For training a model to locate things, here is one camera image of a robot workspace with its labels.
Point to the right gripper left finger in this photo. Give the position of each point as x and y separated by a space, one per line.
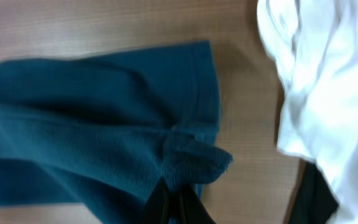
156 210

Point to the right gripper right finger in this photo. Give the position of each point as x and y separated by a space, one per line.
191 210

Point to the dark blue t-shirt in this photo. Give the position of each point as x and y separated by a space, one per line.
104 130

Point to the black garment under pile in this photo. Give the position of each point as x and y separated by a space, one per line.
312 201

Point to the white shirt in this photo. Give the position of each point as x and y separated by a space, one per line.
314 45

